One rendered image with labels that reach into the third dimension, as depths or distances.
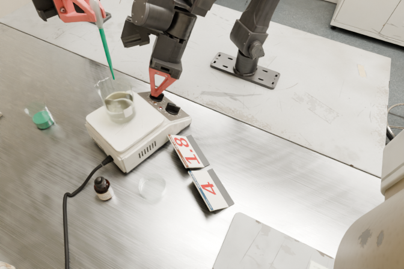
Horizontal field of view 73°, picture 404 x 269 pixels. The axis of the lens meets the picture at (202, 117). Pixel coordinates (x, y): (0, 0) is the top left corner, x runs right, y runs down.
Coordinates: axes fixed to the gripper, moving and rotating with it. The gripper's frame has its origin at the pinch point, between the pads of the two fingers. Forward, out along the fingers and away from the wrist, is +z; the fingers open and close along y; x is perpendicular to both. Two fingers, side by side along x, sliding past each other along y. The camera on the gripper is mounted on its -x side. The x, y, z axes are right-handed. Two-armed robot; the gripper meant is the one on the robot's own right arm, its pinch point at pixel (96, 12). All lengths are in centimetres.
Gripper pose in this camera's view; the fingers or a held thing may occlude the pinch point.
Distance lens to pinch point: 44.4
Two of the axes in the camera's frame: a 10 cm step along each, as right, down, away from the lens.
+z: 7.2, 5.7, -4.0
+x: -0.6, 6.2, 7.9
